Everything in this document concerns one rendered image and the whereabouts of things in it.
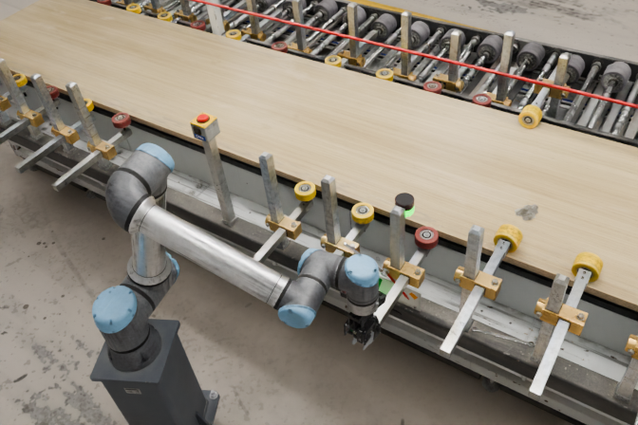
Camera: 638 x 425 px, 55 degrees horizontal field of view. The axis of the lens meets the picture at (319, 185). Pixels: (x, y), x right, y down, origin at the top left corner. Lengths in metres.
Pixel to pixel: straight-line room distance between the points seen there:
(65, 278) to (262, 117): 1.50
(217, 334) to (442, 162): 1.38
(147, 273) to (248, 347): 0.96
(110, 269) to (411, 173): 1.84
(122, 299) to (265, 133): 0.92
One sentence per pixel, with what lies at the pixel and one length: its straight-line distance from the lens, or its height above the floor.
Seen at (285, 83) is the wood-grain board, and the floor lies 0.90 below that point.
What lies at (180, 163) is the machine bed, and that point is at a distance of 2.91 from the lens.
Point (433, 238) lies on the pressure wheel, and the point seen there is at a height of 0.91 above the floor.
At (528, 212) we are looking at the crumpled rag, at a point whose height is 0.91.
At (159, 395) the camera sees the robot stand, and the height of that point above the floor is 0.49.
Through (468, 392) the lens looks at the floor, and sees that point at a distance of 2.83.
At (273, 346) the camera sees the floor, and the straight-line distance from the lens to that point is 2.97.
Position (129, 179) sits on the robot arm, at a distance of 1.71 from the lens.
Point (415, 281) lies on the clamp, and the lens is 2.06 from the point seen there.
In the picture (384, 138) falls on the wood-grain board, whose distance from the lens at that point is 2.51.
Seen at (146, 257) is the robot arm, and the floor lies 1.00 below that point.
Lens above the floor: 2.47
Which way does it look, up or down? 43 degrees down
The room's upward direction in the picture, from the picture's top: 7 degrees counter-clockwise
